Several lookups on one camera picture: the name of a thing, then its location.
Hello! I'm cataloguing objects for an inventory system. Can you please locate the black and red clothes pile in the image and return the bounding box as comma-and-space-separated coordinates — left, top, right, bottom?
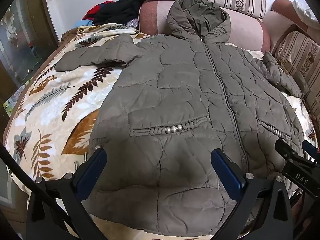
82, 0, 146, 25

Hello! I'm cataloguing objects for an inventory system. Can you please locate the wooden glass door cabinet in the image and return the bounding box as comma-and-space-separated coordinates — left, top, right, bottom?
1, 0, 59, 104

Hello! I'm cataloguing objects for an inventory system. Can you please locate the pink bolster pillow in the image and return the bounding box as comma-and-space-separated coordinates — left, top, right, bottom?
138, 0, 271, 53

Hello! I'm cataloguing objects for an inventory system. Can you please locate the striped floral side cushion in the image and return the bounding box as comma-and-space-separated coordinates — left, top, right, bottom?
273, 30, 320, 133

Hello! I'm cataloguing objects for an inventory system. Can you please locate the olive quilted hooded jacket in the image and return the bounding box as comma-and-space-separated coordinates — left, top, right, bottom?
55, 0, 304, 237

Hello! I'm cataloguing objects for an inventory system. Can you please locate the leaf pattern plush blanket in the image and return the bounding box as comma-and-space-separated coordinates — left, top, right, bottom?
4, 23, 318, 240

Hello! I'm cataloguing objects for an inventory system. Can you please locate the black cable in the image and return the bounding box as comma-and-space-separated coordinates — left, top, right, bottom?
0, 142, 106, 240

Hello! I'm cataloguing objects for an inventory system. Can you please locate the pink pillow with white cloth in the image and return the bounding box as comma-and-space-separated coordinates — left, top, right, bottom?
271, 0, 319, 31

